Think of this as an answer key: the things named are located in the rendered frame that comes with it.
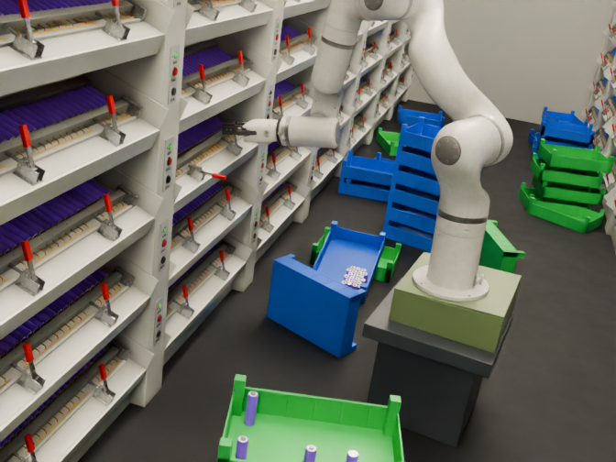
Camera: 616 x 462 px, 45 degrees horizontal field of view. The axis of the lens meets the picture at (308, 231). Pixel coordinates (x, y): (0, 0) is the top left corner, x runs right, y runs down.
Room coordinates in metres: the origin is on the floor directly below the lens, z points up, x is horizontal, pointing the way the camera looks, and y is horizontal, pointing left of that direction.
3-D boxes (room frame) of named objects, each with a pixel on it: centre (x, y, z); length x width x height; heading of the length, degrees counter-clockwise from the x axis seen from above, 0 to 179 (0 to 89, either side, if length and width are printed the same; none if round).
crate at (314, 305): (2.02, -0.05, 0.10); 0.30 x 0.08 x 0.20; 52
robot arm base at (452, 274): (1.71, -0.37, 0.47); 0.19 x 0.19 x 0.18
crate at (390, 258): (2.58, -0.19, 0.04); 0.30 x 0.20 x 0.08; 77
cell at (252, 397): (1.11, 0.06, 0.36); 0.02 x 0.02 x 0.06
